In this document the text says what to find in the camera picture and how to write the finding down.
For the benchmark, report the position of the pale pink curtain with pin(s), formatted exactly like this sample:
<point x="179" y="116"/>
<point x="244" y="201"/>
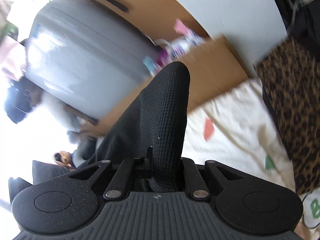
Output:
<point x="12" y="60"/>

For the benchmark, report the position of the grey neck pillow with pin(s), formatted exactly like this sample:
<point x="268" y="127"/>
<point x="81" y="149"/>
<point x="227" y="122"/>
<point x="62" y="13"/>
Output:
<point x="83" y="152"/>

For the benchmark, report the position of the black clothes pile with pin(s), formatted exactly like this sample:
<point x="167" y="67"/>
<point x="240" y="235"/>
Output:
<point x="310" y="17"/>

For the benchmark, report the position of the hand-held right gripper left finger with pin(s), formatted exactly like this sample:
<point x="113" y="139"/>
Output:
<point x="148" y="165"/>

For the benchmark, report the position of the cream bear-print bed sheet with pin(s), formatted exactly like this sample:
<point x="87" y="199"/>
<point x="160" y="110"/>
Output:
<point x="237" y="135"/>

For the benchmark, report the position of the grey plastic-wrapped appliance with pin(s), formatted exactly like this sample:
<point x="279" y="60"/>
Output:
<point x="82" y="55"/>

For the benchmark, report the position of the tall cardboard panel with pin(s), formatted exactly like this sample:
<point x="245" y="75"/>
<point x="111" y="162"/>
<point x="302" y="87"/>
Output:
<point x="160" y="10"/>

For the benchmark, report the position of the dark grey pillow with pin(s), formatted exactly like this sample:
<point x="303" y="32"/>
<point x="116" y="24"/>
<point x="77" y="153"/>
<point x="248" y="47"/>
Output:
<point x="47" y="172"/>

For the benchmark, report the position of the purple refill pouch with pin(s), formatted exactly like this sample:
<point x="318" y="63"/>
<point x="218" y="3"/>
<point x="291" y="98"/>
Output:
<point x="182" y="45"/>

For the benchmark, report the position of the large brown cardboard sheet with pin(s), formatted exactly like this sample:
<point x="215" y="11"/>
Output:
<point x="212" y="62"/>

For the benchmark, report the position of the white pillow in plastic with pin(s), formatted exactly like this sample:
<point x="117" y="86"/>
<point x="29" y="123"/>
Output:
<point x="57" y="115"/>

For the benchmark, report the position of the brown teddy bear toy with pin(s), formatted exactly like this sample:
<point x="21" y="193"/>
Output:
<point x="63" y="157"/>

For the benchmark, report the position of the dark blue cloth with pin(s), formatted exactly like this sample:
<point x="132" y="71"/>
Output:
<point x="20" y="100"/>

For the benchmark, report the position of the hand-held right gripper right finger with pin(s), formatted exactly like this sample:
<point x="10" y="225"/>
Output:
<point x="191" y="175"/>

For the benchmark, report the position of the leopard print garment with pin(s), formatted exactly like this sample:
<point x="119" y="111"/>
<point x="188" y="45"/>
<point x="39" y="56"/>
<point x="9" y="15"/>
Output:
<point x="295" y="100"/>

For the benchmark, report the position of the grey fluffy pompom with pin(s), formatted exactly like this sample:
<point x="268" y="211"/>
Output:
<point x="73" y="137"/>

